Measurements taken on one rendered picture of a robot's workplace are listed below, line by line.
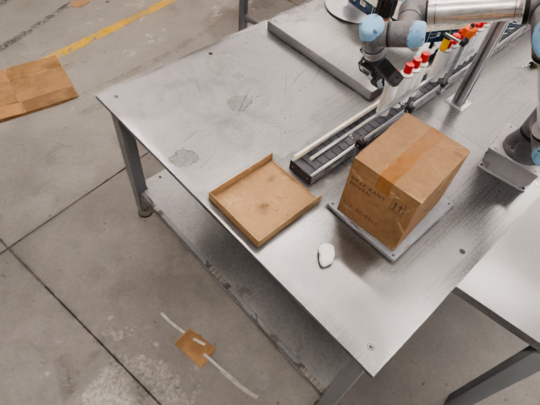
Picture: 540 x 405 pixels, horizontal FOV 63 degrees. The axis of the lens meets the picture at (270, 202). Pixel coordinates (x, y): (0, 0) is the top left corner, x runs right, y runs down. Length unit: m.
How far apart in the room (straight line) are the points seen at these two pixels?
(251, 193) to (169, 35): 2.43
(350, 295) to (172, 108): 1.04
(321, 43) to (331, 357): 1.42
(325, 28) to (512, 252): 1.33
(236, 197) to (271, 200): 0.12
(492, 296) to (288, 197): 0.74
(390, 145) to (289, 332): 0.97
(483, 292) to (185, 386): 1.31
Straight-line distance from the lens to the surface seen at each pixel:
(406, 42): 1.46
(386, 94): 1.83
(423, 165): 1.42
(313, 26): 2.34
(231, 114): 1.87
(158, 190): 2.39
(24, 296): 2.51
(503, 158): 1.88
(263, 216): 1.53
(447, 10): 1.56
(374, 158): 1.38
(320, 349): 2.00
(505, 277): 1.67
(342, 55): 2.18
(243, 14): 3.69
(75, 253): 2.54
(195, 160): 1.69
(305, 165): 1.63
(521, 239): 1.80
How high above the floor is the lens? 2.09
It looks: 53 degrees down
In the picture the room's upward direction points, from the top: 7 degrees clockwise
